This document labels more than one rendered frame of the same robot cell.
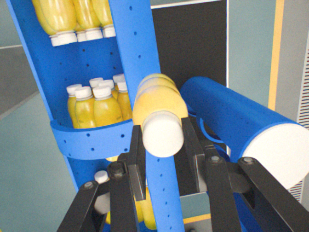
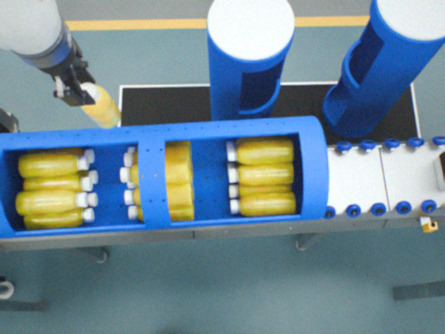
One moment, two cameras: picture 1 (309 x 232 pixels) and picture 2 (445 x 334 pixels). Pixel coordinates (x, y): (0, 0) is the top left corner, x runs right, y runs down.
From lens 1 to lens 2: 91 cm
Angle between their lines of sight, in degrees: 24
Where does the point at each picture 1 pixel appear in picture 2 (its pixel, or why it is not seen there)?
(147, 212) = (267, 153)
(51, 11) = (59, 201)
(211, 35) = (161, 105)
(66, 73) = (121, 221)
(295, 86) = not seen: outside the picture
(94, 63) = (120, 200)
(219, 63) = (198, 95)
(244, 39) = (177, 64)
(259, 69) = not seen: hidden behind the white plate
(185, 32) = not seen: hidden behind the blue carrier
